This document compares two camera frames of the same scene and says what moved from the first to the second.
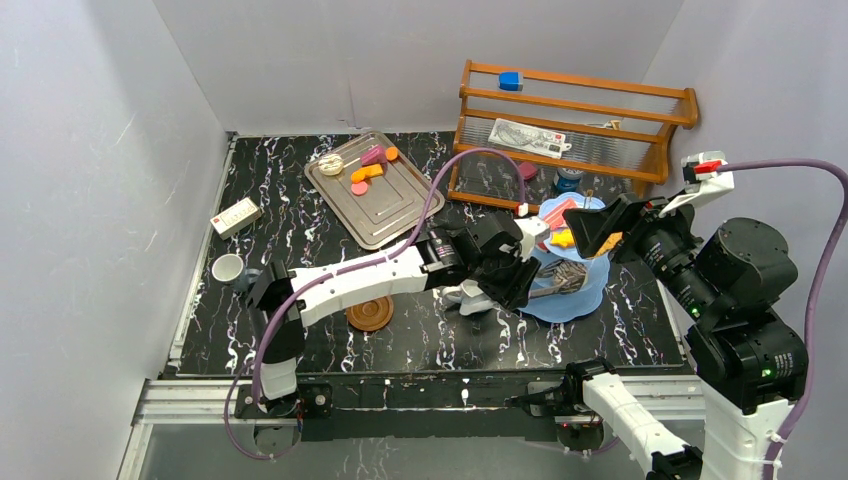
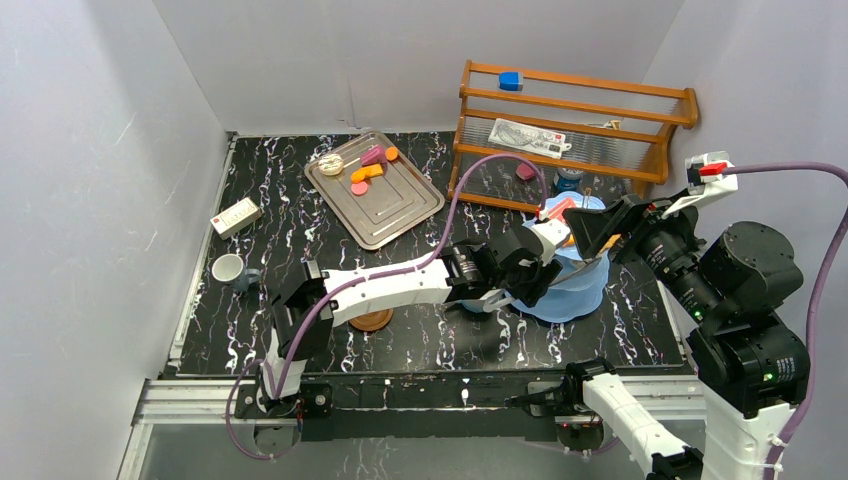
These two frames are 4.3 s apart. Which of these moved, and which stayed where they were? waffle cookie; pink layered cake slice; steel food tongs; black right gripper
Moved: steel food tongs
Stayed: black right gripper; waffle cookie; pink layered cake slice
